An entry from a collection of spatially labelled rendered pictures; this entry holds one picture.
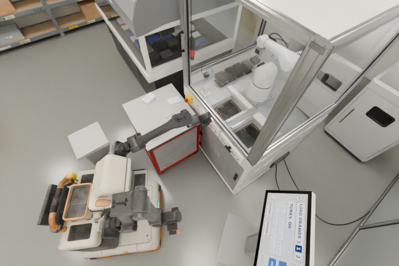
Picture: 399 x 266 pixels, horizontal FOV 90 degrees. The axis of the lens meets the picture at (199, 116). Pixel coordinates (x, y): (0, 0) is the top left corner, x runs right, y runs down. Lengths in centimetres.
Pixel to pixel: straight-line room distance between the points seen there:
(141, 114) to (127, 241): 115
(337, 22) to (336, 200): 225
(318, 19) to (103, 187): 121
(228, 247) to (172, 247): 56
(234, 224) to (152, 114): 143
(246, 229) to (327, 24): 200
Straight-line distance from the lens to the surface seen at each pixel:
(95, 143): 203
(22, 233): 296
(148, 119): 201
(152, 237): 214
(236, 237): 239
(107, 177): 114
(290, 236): 137
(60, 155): 312
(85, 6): 500
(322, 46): 81
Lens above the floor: 238
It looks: 55 degrees down
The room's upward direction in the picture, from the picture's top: 2 degrees clockwise
